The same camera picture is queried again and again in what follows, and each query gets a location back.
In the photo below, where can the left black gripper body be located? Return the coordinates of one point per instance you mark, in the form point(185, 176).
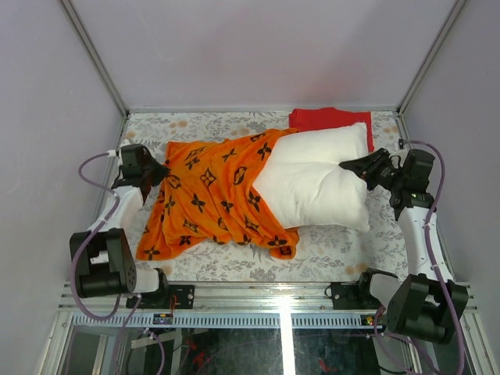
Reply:
point(147, 169)

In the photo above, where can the white pillow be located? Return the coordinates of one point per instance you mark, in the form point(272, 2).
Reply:
point(303, 184)

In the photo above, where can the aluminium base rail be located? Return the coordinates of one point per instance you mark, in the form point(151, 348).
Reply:
point(248, 305)

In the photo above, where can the orange patterned pillowcase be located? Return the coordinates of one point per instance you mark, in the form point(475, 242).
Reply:
point(208, 195)

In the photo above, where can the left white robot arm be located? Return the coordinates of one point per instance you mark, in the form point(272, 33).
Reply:
point(102, 262)

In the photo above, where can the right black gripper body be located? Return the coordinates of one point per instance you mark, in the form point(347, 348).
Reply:
point(390, 180)

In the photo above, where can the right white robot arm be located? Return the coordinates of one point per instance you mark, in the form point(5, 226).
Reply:
point(425, 304)

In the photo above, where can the red folded cloth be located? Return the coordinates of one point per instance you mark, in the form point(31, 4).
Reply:
point(330, 118)

